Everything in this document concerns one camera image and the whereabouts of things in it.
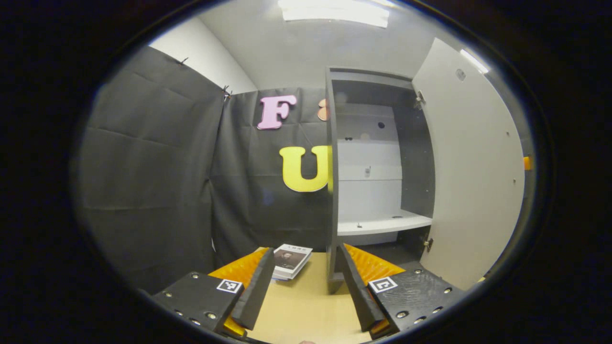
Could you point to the metal door hinge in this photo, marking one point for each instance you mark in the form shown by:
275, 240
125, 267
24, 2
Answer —
428, 244
420, 99

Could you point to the stack of magazines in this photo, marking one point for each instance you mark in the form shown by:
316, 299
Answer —
290, 260

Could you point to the long ceiling light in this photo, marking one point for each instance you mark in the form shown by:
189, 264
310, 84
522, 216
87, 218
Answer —
474, 61
334, 12

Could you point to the black backdrop cloth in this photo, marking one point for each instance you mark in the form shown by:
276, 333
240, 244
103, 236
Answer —
143, 157

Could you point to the dark grey cabinet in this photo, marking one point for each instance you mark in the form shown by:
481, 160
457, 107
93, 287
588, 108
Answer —
416, 167

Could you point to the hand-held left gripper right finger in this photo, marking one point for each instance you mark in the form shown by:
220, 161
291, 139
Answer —
357, 291

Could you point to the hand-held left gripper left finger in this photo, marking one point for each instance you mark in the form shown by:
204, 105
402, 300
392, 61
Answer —
256, 291

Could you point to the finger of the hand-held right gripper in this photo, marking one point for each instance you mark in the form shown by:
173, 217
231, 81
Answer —
527, 163

